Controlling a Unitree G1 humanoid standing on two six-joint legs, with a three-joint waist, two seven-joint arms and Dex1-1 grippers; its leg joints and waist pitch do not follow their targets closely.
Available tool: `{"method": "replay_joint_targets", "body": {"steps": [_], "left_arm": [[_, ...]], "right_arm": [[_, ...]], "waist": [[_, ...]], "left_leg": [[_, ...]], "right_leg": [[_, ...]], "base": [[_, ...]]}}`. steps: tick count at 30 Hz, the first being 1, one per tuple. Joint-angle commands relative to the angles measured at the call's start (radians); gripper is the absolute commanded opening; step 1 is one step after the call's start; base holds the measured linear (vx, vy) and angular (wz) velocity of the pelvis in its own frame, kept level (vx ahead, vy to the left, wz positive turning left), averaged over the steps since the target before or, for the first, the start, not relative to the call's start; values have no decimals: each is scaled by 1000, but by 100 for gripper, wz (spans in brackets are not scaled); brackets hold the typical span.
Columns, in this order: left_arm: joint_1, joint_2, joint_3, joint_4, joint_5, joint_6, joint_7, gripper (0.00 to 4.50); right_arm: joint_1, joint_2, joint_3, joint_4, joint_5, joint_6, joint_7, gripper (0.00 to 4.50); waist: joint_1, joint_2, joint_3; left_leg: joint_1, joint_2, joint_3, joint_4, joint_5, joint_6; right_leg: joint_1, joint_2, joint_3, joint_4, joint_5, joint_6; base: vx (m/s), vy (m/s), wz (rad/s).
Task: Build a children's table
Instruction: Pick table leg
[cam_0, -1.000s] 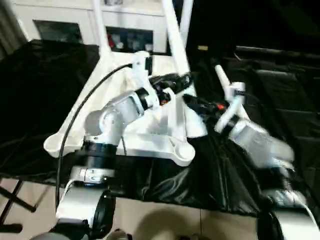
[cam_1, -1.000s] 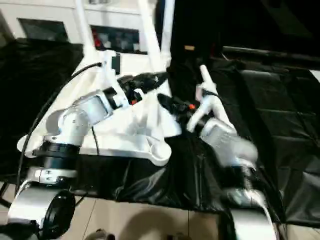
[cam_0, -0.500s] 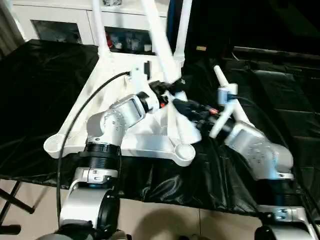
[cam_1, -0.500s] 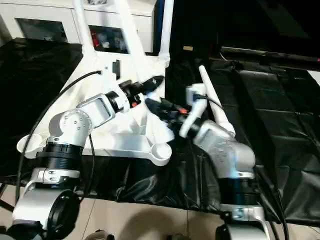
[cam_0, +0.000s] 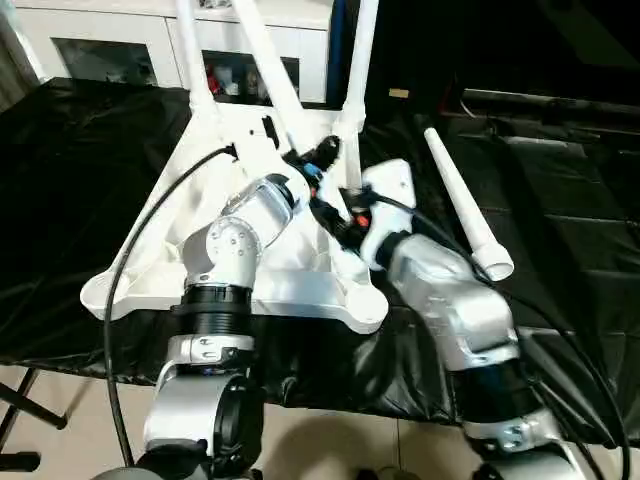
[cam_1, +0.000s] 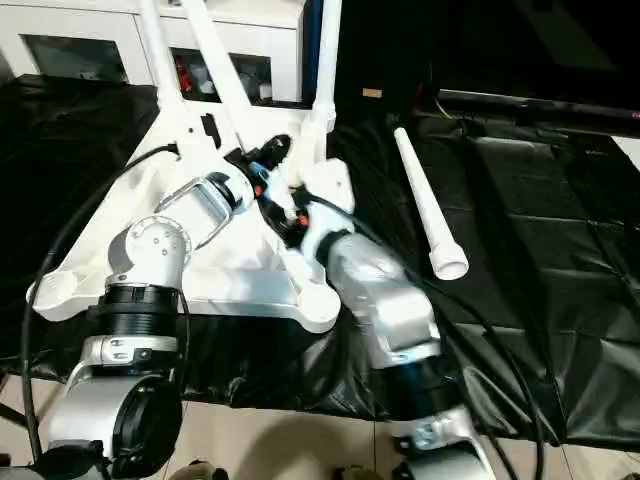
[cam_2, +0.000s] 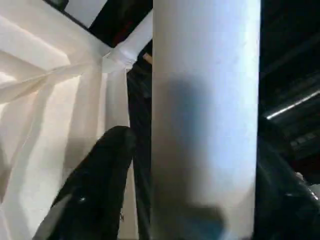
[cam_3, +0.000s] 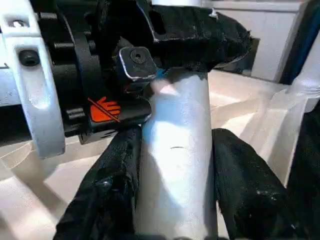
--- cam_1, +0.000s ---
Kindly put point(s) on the dark robot foot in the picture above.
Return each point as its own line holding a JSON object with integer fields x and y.
{"x": 200, "y": 470}
{"x": 352, "y": 474}

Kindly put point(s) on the white plastic table top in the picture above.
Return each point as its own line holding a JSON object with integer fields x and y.
{"x": 240, "y": 290}

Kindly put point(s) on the small brown tag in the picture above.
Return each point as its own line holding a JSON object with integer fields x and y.
{"x": 371, "y": 92}

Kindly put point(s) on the red item behind glass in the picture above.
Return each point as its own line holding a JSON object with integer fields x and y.
{"x": 184, "y": 75}

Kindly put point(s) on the white plastic table leg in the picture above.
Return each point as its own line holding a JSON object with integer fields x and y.
{"x": 327, "y": 50}
{"x": 425, "y": 200}
{"x": 215, "y": 65}
{"x": 155, "y": 50}

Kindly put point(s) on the dark blue upright panel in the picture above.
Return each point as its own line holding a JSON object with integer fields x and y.
{"x": 310, "y": 50}

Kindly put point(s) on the dark left robot foot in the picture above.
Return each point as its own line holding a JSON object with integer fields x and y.
{"x": 200, "y": 470}

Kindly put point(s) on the dark right robot foot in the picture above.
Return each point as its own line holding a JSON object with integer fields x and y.
{"x": 352, "y": 474}

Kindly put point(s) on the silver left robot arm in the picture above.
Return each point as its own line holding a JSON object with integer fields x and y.
{"x": 150, "y": 250}

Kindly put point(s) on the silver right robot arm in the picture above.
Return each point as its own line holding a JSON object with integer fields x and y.
{"x": 380, "y": 300}

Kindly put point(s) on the white flat board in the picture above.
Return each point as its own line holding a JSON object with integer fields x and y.
{"x": 631, "y": 150}

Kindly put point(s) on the white cabinet with glass doors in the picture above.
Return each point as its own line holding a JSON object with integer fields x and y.
{"x": 75, "y": 25}

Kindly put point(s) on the black plastic mat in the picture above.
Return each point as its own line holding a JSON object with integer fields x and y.
{"x": 500, "y": 225}

